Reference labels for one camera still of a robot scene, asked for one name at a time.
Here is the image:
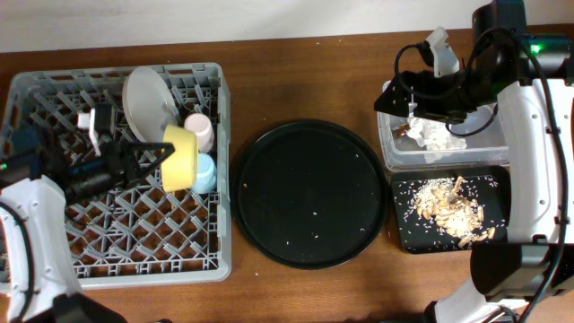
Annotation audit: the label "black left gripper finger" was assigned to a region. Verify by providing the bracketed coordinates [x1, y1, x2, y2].
[129, 153, 171, 187]
[127, 143, 175, 155]

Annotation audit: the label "yellow bowl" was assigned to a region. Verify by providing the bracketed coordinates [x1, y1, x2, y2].
[161, 125, 198, 193]

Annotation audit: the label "pink plastic cup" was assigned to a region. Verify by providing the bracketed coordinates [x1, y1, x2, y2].
[184, 113, 215, 153]

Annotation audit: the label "white tissue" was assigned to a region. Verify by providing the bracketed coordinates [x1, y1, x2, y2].
[406, 117, 467, 151]

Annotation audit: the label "light grey round plate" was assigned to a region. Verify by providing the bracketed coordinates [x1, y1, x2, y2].
[122, 66, 179, 143]

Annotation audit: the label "light blue plastic cup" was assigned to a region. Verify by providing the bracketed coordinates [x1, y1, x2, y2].
[192, 153, 216, 194]

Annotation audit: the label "gold foil wrapper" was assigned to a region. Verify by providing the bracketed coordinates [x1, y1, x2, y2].
[391, 123, 410, 139]

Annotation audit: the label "food scraps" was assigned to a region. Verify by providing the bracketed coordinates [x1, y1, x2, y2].
[401, 175, 500, 249]

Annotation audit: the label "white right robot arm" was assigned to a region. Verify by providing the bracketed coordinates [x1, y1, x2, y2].
[374, 0, 573, 322]

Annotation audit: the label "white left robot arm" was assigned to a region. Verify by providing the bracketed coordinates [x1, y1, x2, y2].
[1, 127, 175, 322]

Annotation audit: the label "grey dishwasher rack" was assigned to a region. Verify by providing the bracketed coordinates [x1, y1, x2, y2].
[1, 63, 231, 289]

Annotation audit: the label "clear plastic storage bin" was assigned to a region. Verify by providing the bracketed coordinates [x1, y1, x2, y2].
[378, 105, 509, 172]

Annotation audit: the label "black rectangular tray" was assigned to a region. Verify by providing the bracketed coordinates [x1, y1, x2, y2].
[389, 164, 512, 255]

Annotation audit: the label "black round tray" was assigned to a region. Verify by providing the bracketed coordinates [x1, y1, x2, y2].
[231, 120, 389, 270]

